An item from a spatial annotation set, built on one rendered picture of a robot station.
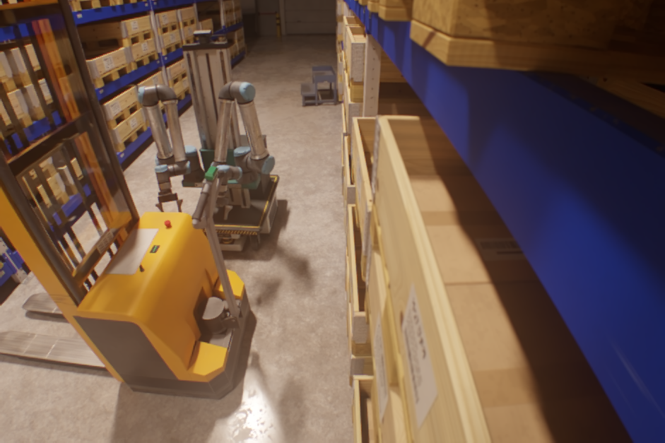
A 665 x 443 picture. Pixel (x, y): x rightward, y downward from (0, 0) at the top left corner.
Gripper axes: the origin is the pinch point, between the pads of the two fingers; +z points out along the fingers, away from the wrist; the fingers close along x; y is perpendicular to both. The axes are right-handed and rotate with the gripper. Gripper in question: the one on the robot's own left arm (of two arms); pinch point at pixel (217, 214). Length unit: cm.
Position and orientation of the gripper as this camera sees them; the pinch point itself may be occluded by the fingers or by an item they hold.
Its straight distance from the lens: 239.6
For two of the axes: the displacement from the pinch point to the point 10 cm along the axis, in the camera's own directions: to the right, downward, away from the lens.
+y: -1.5, 1.7, -9.7
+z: -1.9, 9.6, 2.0
